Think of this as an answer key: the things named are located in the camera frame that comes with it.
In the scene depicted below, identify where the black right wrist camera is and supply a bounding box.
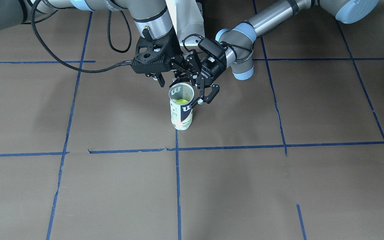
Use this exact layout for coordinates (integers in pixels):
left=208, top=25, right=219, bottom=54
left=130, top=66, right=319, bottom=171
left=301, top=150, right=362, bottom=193
left=131, top=36, right=172, bottom=74

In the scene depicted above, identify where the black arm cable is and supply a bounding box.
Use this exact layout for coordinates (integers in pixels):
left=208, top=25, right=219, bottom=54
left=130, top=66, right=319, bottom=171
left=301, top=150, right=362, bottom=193
left=30, top=0, right=136, bottom=74
left=183, top=33, right=252, bottom=55

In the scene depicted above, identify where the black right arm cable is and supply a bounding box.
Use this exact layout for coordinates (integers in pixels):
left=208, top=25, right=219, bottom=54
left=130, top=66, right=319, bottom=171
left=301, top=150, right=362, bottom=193
left=30, top=0, right=136, bottom=74

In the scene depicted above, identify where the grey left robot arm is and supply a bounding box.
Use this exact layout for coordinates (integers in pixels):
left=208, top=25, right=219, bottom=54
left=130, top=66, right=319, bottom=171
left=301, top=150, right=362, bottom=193
left=169, top=0, right=378, bottom=108

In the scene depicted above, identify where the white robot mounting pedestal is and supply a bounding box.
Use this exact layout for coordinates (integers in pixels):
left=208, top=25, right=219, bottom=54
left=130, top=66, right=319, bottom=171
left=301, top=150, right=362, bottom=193
left=166, top=0, right=205, bottom=47

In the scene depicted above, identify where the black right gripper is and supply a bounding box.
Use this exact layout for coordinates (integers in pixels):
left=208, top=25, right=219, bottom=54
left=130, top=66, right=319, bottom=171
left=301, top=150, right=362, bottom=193
left=154, top=28, right=201, bottom=88

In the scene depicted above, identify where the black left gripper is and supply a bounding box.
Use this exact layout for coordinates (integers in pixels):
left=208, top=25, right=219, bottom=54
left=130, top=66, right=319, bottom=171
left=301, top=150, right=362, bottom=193
left=173, top=53, right=227, bottom=108

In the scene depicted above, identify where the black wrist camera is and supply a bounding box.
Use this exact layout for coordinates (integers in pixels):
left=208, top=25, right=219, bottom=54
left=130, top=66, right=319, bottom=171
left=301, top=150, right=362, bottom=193
left=198, top=38, right=226, bottom=61
left=131, top=36, right=172, bottom=74

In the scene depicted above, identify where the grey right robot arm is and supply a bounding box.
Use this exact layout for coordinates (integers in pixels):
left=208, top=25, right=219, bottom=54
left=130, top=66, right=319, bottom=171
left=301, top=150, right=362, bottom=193
left=0, top=0, right=202, bottom=87

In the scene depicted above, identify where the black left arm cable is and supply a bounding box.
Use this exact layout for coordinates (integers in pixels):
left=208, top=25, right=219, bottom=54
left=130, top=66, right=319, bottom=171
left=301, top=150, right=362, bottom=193
left=183, top=33, right=252, bottom=55

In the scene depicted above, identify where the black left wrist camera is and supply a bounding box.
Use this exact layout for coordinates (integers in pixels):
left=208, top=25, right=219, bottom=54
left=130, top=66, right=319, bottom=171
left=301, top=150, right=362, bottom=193
left=198, top=38, right=226, bottom=61

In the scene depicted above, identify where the white tennis ball can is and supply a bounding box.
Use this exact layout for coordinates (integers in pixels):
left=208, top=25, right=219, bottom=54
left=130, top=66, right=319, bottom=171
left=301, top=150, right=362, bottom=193
left=169, top=83, right=194, bottom=130

